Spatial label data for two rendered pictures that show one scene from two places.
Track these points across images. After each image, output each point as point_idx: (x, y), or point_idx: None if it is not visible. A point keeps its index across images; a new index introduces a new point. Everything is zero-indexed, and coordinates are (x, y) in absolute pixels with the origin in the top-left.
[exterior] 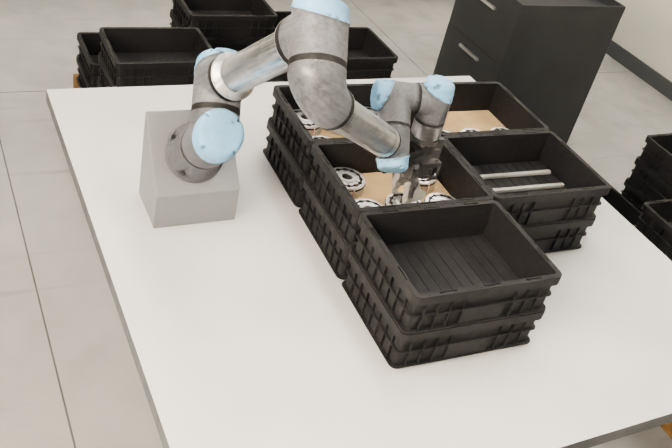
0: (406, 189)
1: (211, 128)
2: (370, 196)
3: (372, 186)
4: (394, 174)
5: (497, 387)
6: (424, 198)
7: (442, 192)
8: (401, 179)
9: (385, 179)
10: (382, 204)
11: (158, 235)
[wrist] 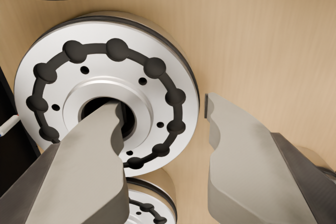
0: (81, 168)
1: None
2: None
3: (306, 41)
4: (275, 154)
5: None
6: (193, 181)
7: (209, 222)
8: (208, 175)
9: (321, 109)
10: (181, 34)
11: None
